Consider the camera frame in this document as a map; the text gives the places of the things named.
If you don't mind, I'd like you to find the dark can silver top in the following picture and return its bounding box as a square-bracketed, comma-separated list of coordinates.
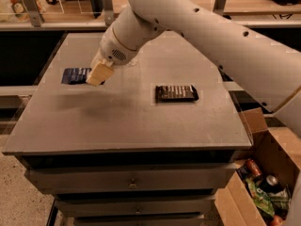
[260, 174, 281, 193]

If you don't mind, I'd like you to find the green snack bag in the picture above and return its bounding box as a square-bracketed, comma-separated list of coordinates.
[246, 178, 275, 218]

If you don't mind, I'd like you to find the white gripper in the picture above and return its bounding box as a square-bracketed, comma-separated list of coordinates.
[86, 31, 138, 86]

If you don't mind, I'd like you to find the brown soda can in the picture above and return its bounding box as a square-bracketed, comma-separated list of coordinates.
[245, 158, 262, 178]

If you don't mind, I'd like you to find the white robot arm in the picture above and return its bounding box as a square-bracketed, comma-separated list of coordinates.
[87, 0, 301, 135]

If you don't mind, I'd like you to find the grey drawer cabinet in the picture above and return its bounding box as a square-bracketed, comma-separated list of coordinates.
[4, 32, 251, 226]

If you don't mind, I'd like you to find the cardboard box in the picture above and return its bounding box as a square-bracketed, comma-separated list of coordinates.
[215, 108, 301, 226]

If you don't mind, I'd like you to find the orange packaged item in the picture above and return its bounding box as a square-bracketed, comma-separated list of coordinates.
[0, 0, 48, 23]

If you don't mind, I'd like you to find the blue rxbar wrapper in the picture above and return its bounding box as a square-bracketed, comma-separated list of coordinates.
[61, 68, 91, 85]

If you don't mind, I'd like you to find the black rxbar wrapper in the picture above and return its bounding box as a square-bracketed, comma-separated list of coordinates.
[155, 85, 198, 103]

